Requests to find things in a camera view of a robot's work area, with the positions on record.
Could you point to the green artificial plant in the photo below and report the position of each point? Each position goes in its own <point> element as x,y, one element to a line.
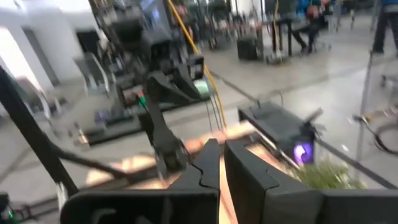
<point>326,177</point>

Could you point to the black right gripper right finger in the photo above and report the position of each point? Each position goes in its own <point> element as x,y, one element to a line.
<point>248,186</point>

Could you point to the black computer tower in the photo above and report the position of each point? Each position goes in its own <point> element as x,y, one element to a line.
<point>273,124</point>

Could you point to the black metal table frame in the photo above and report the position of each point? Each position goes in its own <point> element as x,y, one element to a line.
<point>28,130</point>

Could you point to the black floor box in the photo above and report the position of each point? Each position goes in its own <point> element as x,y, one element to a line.
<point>247,48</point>

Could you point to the person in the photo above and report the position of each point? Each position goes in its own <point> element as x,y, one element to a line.
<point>311,18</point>
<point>384,25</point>

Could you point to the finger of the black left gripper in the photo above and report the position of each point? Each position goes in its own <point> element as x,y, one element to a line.
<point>160,88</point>
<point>186,85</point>

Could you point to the grey office chair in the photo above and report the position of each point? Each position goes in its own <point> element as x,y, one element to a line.
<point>93,74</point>

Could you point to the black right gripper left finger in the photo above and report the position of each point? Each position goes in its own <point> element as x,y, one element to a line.
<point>205,168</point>

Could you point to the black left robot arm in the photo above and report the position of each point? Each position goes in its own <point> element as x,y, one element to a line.
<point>163,137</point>

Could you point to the mint green stapler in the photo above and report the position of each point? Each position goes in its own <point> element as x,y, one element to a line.
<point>202,87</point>

